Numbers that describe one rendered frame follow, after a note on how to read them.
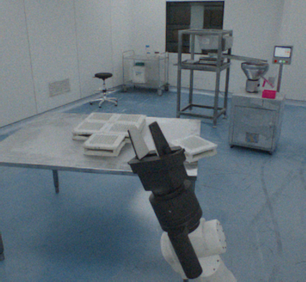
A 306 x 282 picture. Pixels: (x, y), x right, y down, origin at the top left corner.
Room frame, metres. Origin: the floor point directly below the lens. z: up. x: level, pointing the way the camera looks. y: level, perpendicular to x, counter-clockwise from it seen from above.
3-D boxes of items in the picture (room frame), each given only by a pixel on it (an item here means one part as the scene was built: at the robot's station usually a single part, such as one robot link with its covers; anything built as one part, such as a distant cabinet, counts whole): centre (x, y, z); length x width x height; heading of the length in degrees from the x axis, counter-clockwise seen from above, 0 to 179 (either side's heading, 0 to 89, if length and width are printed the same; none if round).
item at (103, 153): (2.19, 0.35, 0.88); 0.24 x 0.24 x 0.02; 81
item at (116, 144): (2.19, 0.35, 0.93); 0.25 x 0.24 x 0.02; 171
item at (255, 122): (4.33, -1.43, 0.38); 0.63 x 0.57 x 0.76; 62
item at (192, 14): (7.50, -0.87, 1.43); 1.32 x 0.01 x 1.11; 62
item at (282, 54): (4.36, -1.68, 1.07); 0.23 x 0.10 x 0.62; 62
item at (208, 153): (2.13, -0.27, 0.88); 0.24 x 0.24 x 0.02; 34
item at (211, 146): (2.13, -0.27, 0.93); 0.25 x 0.24 x 0.02; 124
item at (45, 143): (2.44, 0.39, 0.85); 1.50 x 1.10 x 0.04; 81
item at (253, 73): (4.40, -1.42, 0.95); 0.49 x 0.36 x 0.37; 62
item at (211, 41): (5.15, -1.00, 0.75); 1.43 x 1.06 x 1.50; 62
